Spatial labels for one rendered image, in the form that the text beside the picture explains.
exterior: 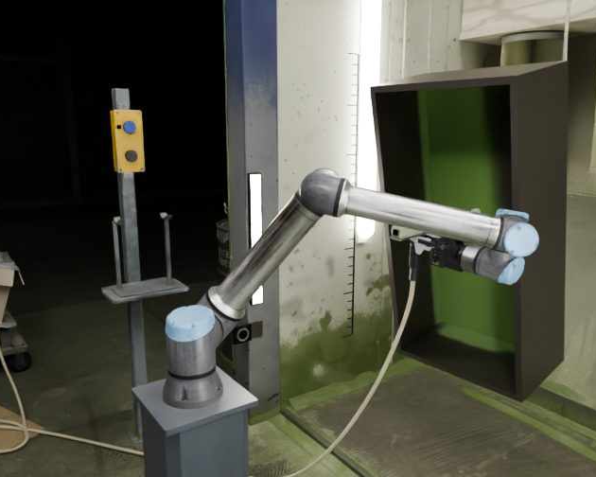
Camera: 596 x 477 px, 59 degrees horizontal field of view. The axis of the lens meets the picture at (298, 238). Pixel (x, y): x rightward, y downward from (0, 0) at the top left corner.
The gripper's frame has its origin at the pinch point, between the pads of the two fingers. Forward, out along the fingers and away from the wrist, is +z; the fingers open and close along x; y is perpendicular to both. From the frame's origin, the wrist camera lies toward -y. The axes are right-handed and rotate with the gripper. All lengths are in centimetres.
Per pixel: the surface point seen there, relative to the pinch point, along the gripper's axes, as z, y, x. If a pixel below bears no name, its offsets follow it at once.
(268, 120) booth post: 93, -29, 10
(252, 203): 88, 8, -3
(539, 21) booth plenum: 32, -78, 136
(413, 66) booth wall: 84, -54, 105
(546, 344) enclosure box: -31, 47, 49
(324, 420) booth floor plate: 53, 115, 16
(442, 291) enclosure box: 27, 50, 66
